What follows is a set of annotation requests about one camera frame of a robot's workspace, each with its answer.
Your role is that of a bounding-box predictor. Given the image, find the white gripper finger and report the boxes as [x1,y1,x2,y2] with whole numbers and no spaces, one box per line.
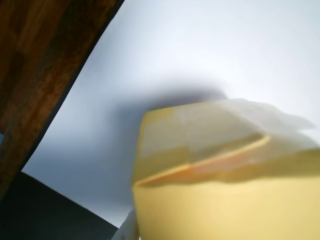
[114,210,137,240]

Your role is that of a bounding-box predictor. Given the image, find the yellow paper box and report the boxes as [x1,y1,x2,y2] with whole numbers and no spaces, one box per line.
[130,98,320,240]

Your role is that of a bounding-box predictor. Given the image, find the black mat with WRO print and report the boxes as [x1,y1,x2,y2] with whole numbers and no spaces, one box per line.
[0,171,120,240]

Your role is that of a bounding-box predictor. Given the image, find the white paper sheet marked 2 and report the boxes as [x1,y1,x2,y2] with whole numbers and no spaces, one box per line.
[21,0,320,229]

